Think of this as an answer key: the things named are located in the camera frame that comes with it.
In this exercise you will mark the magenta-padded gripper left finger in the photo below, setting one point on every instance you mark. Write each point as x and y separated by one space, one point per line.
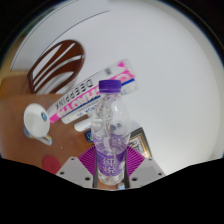
87 160

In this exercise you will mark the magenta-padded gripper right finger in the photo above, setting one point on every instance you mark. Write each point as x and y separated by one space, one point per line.
135 161

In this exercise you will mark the purple-capped clear water bottle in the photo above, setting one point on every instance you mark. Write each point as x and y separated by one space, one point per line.
110 160

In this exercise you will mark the flat round red coaster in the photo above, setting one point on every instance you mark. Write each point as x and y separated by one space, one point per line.
50 164

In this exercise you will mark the tall pink and white box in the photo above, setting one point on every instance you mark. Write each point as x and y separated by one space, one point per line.
75 100

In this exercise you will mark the white mug with blue print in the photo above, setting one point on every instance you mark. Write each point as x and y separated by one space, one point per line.
33 120

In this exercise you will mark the tall white and blue box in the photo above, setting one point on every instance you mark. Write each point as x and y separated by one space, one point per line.
131 86

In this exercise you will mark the dark wooden chair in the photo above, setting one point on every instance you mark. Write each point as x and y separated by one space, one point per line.
75 51

